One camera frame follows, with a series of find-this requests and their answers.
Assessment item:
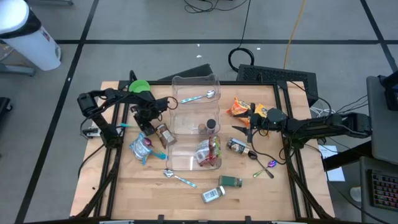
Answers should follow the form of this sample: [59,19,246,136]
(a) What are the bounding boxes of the dark-label spice jar gold cap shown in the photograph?
[226,137,251,156]

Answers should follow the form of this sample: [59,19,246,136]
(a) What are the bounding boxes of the green plastic bowl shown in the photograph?
[128,79,152,94]

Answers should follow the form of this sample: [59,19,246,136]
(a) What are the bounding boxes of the backlit keyboard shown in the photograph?
[368,169,398,212]

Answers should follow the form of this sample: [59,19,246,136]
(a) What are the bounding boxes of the silver spoon teal striped handle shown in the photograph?
[163,169,198,190]
[180,89,217,104]

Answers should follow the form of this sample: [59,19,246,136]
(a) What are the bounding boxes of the dark brown spoon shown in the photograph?
[248,150,276,179]

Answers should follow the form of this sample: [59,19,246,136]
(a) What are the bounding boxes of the black chair base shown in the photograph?
[0,96,13,125]

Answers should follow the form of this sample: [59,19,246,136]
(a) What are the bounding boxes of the small grey desk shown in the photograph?
[359,155,398,224]

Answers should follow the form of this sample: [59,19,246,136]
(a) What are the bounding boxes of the blue ramen packet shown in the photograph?
[129,132,154,166]

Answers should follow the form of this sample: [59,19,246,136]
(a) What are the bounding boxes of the silver clamp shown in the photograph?
[81,126,103,139]

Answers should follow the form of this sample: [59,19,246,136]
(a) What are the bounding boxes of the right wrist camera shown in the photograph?
[266,108,289,126]

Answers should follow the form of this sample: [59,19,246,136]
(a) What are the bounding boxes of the white-label spice jar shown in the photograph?
[201,185,226,204]

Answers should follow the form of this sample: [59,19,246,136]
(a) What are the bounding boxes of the white cables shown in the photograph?
[309,105,355,138]

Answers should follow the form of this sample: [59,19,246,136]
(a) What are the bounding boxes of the orange ramen packet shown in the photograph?
[226,96,252,127]

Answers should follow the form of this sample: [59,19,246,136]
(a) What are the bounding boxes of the black coiled cable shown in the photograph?
[228,0,256,73]

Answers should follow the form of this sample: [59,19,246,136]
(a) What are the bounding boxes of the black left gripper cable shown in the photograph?
[164,95,179,110]

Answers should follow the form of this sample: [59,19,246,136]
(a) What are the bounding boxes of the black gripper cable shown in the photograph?
[250,129,289,166]
[164,95,179,110]

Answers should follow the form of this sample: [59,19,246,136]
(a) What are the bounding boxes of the small black desktop box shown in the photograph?
[377,70,398,112]

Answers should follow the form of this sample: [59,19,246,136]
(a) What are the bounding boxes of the yellow hanging cable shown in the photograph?
[282,0,307,70]

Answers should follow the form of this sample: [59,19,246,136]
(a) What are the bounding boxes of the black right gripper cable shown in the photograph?
[250,129,289,166]

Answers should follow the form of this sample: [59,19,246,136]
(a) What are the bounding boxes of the black desk base bar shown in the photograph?
[322,139,374,172]

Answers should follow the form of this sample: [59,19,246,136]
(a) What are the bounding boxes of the brown spice jar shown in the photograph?
[154,123,178,149]

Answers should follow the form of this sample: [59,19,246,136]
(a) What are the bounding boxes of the clear three-compartment plastic bin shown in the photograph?
[169,73,223,172]

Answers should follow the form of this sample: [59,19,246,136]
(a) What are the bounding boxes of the black mesh computer case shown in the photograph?
[236,63,320,108]

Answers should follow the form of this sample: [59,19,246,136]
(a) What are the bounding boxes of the black power cable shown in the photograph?
[77,143,105,179]

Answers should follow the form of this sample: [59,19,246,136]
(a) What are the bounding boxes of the purple spoon green handle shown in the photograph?
[251,160,278,178]

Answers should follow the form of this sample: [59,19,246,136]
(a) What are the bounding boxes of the grey table foot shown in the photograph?
[0,62,35,77]

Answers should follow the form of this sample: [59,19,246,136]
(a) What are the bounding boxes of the black desk cables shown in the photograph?
[323,93,369,113]

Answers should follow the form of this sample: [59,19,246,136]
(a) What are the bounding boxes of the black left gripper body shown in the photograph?
[132,97,165,124]

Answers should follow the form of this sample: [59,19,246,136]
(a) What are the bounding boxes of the white trash can black liner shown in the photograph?
[0,0,62,72]

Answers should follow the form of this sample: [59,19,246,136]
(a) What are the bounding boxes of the black floor cable bundle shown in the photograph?
[183,0,249,14]

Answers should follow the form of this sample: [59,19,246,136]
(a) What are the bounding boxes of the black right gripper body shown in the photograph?
[247,103,271,141]

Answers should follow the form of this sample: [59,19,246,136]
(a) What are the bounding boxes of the white paper sheet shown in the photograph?
[317,144,346,183]

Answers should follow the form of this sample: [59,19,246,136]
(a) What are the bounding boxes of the black aluminium table frame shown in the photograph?
[74,70,336,224]

